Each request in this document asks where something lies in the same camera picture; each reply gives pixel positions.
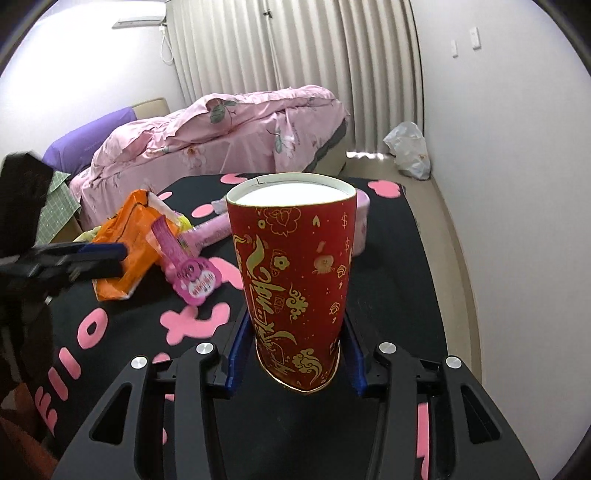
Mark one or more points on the white plastic bag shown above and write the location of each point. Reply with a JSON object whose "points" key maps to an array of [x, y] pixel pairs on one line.
{"points": [[411, 150]]}

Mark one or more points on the pink floral duvet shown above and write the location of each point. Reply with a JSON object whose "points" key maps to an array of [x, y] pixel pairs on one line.
{"points": [[221, 124]]}

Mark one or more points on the white wall socket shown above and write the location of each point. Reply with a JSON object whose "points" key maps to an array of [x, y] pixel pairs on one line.
{"points": [[454, 47], [475, 38]]}

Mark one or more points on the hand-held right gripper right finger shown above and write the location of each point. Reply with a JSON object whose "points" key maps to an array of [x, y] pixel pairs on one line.
{"points": [[353, 360]]}

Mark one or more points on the black tablecloth with pink print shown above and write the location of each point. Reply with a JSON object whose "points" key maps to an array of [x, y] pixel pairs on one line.
{"points": [[401, 258]]}

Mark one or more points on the small pink cup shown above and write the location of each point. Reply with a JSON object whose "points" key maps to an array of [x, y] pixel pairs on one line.
{"points": [[364, 221]]}

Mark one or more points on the pink hang-tag wrapper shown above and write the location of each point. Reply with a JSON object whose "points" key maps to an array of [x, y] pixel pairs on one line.
{"points": [[194, 281]]}

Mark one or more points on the white pleated curtain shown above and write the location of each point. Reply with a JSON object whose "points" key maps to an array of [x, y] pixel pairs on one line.
{"points": [[295, 60]]}

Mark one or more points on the white air conditioner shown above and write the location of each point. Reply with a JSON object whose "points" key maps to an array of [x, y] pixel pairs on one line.
{"points": [[138, 16]]}

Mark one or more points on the green checkered cloth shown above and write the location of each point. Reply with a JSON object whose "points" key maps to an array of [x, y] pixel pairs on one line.
{"points": [[60, 203]]}

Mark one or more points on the pink caterpillar toy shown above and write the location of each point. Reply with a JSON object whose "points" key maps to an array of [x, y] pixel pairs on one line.
{"points": [[212, 233]]}

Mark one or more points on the bed with pink floral sheet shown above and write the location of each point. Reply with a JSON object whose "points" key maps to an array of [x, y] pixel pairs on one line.
{"points": [[138, 175]]}

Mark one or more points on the beige headboard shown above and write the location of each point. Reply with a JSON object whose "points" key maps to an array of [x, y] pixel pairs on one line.
{"points": [[150, 108]]}

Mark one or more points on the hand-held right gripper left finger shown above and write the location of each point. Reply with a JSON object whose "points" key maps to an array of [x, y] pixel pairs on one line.
{"points": [[240, 355]]}

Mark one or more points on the purple pillow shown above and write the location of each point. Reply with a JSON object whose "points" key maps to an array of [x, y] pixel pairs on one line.
{"points": [[83, 143]]}

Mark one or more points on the red paper cup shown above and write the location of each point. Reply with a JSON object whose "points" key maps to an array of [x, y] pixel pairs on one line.
{"points": [[295, 258]]}

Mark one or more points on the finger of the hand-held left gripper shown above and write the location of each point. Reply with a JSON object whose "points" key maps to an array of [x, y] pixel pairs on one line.
{"points": [[101, 251], [83, 271]]}

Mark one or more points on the orange snack bag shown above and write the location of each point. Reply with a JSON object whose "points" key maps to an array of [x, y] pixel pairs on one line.
{"points": [[129, 230]]}

